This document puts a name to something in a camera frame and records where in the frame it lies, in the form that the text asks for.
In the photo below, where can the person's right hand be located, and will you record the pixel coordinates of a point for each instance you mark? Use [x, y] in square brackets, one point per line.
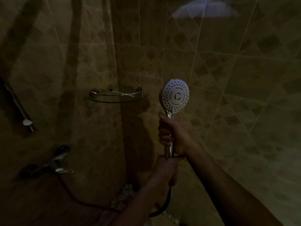
[180, 136]

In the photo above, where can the person's left hand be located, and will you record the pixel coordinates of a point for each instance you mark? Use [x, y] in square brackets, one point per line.
[164, 172]

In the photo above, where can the person's right fingers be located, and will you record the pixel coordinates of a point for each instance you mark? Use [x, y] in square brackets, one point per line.
[165, 130]

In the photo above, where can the person's left thumb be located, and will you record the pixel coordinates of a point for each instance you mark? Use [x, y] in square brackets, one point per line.
[176, 157]

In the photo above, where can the white chrome handheld shower head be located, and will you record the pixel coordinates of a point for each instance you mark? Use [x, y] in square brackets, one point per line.
[176, 96]

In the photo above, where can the person's right forearm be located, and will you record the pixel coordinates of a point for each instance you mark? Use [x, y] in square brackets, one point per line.
[225, 188]

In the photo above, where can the person's left forearm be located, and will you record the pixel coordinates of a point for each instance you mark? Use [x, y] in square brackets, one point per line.
[138, 207]

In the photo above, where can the thin white stick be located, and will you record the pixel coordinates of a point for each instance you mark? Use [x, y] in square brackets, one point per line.
[122, 93]

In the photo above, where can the glass corner shelf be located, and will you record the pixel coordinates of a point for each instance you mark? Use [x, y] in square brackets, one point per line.
[117, 97]

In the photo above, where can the chrome shower mixer tap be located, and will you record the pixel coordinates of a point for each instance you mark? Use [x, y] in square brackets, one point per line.
[55, 163]

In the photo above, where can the chrome shower slide rail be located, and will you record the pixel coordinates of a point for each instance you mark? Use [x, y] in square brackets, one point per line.
[16, 107]

